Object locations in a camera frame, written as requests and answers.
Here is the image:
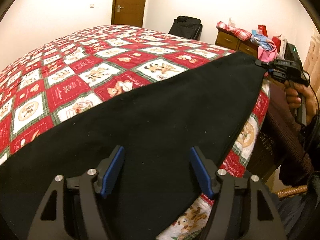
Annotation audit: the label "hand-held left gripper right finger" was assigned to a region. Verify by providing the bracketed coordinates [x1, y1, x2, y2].
[189, 146, 288, 240]

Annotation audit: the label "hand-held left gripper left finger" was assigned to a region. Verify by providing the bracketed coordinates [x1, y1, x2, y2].
[25, 145, 125, 240]

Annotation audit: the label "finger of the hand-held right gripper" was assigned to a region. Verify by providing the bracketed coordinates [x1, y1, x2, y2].
[255, 59, 275, 72]

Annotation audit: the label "black pants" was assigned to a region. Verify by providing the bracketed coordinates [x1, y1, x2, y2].
[0, 51, 267, 240]

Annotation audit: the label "person's right hand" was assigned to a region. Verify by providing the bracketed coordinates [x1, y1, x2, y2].
[285, 83, 319, 124]

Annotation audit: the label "pink cloth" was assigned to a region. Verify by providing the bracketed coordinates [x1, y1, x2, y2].
[257, 42, 278, 63]

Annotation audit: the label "blue patterned cloth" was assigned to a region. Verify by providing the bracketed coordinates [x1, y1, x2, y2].
[251, 34, 275, 49]

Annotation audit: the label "beige patterned curtain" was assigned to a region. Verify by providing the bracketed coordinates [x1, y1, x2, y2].
[305, 34, 320, 93]

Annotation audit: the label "red box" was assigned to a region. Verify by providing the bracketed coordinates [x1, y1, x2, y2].
[257, 24, 268, 38]

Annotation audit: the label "brown wooden cabinet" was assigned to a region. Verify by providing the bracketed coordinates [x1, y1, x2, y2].
[215, 27, 259, 58]

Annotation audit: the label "red plaid cloth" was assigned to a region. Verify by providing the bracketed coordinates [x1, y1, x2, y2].
[216, 21, 252, 40]

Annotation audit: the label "person's dark ribbed clothing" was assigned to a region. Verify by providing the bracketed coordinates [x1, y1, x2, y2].
[265, 81, 314, 188]

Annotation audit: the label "black suitcase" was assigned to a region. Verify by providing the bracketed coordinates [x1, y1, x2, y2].
[169, 16, 202, 41]

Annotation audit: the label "wicker chair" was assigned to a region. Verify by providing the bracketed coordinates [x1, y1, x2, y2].
[274, 184, 309, 199]

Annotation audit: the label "red patchwork bedspread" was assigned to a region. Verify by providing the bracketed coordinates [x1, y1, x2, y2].
[0, 24, 271, 240]

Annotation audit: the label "brown wooden door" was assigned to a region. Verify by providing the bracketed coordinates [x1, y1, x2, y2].
[111, 0, 149, 28]

